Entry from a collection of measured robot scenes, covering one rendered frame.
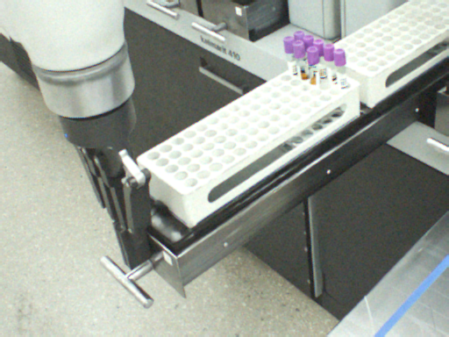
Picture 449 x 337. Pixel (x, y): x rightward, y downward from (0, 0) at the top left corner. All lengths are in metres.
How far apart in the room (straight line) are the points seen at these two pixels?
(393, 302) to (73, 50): 0.39
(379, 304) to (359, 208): 0.60
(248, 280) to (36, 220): 0.69
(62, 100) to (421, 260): 0.40
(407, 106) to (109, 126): 0.47
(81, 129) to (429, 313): 0.38
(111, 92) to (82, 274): 1.33
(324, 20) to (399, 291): 0.66
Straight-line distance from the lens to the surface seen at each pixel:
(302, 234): 1.53
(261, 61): 1.32
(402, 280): 0.75
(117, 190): 0.78
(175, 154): 0.87
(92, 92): 0.68
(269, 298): 1.81
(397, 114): 1.01
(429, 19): 1.10
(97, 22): 0.64
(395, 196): 1.22
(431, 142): 1.03
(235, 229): 0.85
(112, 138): 0.72
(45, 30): 0.64
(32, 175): 2.36
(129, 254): 0.85
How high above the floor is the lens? 1.38
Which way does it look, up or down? 36 degrees down
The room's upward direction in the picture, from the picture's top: 6 degrees counter-clockwise
